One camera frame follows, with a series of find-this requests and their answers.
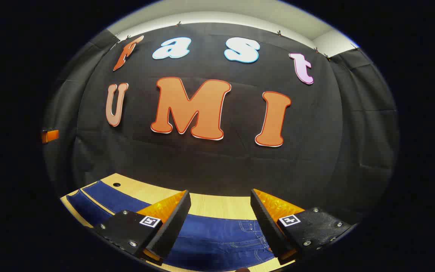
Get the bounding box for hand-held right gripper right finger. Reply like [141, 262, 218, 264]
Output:
[250, 188, 355, 266]

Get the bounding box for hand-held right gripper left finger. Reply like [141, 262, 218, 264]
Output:
[92, 190, 192, 266]

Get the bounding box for blue jeans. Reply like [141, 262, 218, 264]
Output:
[66, 180, 278, 272]

